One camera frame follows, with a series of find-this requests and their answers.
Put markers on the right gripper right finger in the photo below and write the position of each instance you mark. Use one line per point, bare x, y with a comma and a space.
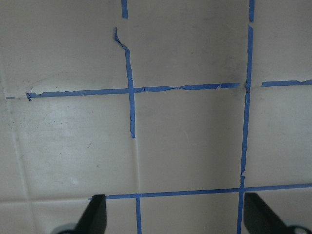
259, 218

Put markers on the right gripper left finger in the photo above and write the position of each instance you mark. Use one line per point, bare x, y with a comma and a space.
94, 218

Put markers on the brown paper table cover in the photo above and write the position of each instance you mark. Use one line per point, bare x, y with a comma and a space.
174, 109

